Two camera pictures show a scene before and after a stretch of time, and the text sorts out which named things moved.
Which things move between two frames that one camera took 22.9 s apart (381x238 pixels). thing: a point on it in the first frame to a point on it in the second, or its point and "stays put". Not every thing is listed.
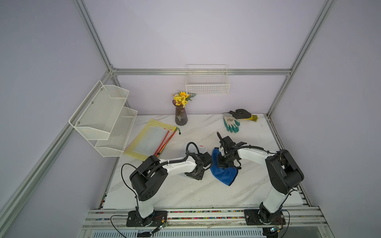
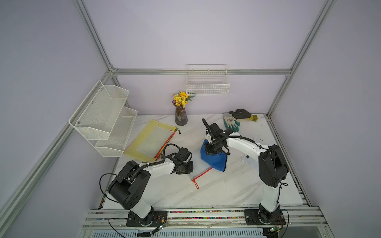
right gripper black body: x=225 y=160 to x=214 y=147
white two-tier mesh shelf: x=104 y=120 stays put
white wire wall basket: x=207 y=80 stays put
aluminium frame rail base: x=301 y=223 stays put
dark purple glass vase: x=180 y=115 stays put
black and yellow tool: x=241 y=113 stays put
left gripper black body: x=198 y=176 to x=186 y=169
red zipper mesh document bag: x=164 y=143 to x=194 y=179
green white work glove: x=230 y=123 stays put
